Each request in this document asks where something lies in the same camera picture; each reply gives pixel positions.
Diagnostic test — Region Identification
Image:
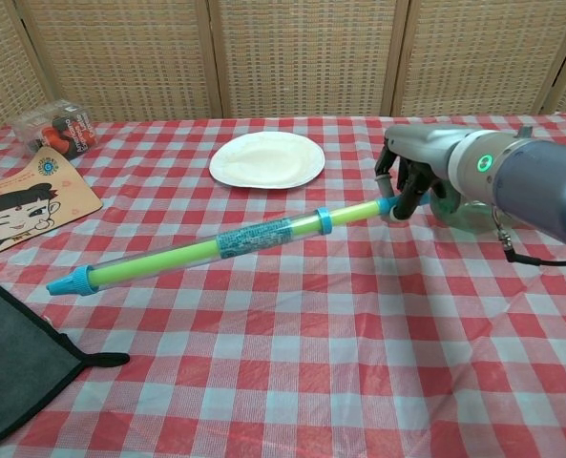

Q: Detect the clear plastic capsule box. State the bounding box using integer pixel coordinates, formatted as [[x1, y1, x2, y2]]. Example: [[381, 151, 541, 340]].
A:
[[12, 98, 97, 161]]

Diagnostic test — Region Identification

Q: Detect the green and blue water pump toy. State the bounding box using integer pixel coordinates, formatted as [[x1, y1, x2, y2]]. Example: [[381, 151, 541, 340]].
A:
[[46, 198, 427, 297]]

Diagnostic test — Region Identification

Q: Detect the red white checkered tablecloth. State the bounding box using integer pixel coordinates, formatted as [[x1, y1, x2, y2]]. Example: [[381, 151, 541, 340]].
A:
[[0, 110, 566, 458]]

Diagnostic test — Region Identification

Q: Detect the white paper plate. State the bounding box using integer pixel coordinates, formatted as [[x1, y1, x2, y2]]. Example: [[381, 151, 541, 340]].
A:
[[208, 132, 325, 191]]

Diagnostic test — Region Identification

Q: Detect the dark grey cloth black trim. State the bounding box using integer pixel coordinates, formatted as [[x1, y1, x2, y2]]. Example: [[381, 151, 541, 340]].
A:
[[0, 269, 131, 453]]

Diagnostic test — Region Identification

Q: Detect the cartoon face printed board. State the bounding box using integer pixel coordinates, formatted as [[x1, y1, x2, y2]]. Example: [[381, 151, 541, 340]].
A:
[[0, 145, 104, 261]]

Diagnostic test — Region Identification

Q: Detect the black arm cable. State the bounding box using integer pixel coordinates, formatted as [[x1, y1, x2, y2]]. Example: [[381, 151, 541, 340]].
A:
[[490, 204, 566, 266]]

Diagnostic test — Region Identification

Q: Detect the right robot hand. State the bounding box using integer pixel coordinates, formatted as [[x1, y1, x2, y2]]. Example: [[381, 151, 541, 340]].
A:
[[375, 124, 470, 223]]

